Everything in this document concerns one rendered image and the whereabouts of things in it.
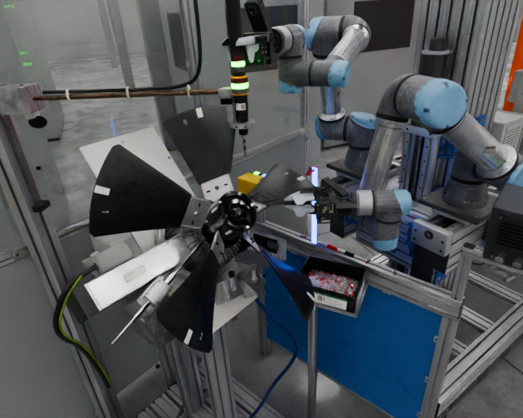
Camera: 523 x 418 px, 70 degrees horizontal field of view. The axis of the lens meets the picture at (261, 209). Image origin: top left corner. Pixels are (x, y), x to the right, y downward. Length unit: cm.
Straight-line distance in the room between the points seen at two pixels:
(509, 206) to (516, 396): 139
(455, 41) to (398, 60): 385
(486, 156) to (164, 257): 96
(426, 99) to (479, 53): 60
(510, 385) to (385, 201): 147
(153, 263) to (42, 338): 85
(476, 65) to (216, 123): 96
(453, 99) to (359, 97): 413
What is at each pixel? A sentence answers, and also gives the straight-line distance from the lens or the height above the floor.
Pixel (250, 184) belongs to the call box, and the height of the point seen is 106.
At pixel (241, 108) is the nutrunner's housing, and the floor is 148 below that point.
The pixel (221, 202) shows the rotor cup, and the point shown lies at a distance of 99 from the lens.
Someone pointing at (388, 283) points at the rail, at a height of 82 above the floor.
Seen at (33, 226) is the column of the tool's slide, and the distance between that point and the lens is 140.
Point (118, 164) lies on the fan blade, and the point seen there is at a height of 139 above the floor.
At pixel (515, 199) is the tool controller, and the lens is 113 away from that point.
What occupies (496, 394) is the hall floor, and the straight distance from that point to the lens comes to 231.
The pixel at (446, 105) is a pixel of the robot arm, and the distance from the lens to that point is 106.
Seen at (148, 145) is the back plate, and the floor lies 132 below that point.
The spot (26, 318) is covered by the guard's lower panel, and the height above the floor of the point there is 71.
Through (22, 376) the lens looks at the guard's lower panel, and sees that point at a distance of 186.
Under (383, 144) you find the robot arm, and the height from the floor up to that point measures 132.
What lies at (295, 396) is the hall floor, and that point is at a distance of 207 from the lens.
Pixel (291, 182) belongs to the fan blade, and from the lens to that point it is 124.
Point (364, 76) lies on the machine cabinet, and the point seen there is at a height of 88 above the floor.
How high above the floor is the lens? 170
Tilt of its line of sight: 28 degrees down
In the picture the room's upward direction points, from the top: 4 degrees counter-clockwise
